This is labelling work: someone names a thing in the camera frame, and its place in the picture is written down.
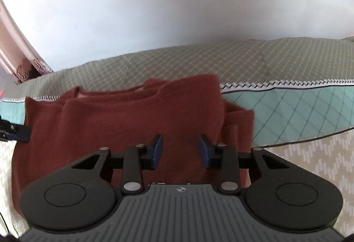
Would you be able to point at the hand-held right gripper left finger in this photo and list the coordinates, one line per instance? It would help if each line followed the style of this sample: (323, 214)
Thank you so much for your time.
(158, 152)

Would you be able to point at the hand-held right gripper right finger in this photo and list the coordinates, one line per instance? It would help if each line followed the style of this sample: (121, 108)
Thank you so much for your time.
(203, 153)

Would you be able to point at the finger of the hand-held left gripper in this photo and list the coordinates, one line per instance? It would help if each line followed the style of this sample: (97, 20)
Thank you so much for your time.
(22, 133)

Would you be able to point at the dark red sweater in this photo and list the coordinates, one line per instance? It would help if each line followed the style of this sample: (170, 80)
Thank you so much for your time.
(110, 125)

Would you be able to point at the pink lace-trimmed curtain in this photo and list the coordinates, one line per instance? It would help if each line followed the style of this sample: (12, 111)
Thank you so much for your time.
(11, 45)

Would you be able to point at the patterned bed quilt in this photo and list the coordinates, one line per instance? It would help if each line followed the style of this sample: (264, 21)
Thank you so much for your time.
(276, 70)

